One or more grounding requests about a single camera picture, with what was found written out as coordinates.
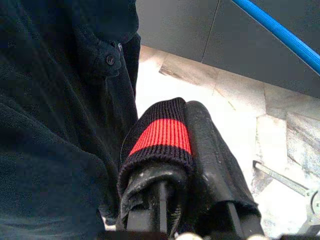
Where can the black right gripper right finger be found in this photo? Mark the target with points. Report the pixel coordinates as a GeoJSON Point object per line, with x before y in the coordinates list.
{"type": "Point", "coordinates": [212, 162]}

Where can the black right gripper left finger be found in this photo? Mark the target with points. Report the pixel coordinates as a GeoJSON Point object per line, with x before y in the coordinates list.
{"type": "Point", "coordinates": [145, 190]}

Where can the black polo shirt red stripe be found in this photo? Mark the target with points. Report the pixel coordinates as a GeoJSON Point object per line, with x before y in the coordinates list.
{"type": "Point", "coordinates": [50, 100]}

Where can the blue plastic hanger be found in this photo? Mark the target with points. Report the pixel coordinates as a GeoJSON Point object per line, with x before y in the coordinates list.
{"type": "Point", "coordinates": [275, 29]}

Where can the silver metal clothes rack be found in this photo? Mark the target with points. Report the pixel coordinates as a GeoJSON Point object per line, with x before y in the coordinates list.
{"type": "Point", "coordinates": [280, 178]}

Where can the black TV console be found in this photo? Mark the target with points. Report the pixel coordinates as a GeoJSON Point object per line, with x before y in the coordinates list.
{"type": "Point", "coordinates": [237, 37]}

